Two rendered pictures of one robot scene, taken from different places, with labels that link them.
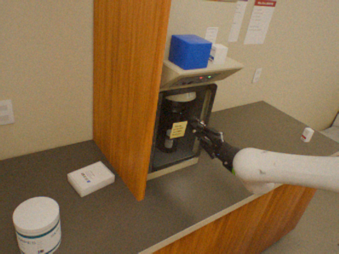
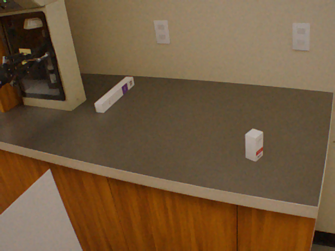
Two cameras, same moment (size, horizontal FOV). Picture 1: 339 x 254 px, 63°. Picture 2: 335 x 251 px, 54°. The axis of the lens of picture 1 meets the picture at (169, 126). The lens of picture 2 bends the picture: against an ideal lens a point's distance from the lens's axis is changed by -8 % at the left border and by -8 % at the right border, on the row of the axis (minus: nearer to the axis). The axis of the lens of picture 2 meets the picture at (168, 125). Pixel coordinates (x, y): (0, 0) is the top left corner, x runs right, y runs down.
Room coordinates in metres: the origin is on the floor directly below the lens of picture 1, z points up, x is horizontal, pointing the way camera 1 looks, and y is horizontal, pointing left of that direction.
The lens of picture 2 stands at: (1.06, -1.61, 1.58)
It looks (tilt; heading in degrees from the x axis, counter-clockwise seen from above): 29 degrees down; 70
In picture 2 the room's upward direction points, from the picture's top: 8 degrees counter-clockwise
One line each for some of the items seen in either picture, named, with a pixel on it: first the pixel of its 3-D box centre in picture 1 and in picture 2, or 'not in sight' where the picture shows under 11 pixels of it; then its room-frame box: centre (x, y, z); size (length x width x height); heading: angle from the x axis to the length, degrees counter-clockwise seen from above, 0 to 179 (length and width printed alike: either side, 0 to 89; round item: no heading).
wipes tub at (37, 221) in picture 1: (39, 227); not in sight; (0.57, 0.36, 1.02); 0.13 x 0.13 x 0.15
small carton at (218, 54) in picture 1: (217, 54); not in sight; (1.04, -0.13, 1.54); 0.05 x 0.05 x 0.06; 28
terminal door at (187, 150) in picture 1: (181, 129); (30, 58); (1.04, -0.05, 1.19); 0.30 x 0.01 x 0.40; 130
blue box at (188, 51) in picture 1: (189, 51); not in sight; (0.95, -0.02, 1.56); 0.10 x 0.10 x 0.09; 40
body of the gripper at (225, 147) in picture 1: (221, 149); (3, 74); (0.92, -0.22, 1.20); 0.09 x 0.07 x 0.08; 40
